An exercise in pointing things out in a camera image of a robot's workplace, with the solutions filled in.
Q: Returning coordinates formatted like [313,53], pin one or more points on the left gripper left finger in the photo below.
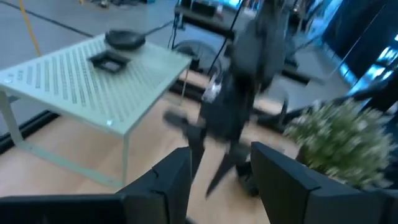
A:
[161,199]

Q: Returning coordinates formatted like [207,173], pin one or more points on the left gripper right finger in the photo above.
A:
[289,199]

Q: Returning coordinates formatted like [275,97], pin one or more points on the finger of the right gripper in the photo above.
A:
[231,155]
[196,143]

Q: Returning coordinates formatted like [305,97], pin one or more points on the black small square plate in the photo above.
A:
[109,62]

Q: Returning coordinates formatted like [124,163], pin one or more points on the black round mini plate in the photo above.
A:
[124,40]

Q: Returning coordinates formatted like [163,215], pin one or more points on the grey round disc object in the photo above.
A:
[199,56]

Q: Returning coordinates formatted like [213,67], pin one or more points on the green artificial potted plant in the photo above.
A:
[342,143]

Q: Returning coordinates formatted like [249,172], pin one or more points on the black background table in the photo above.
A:
[202,21]

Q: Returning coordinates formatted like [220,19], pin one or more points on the pale green perforated metal stand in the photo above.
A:
[77,93]

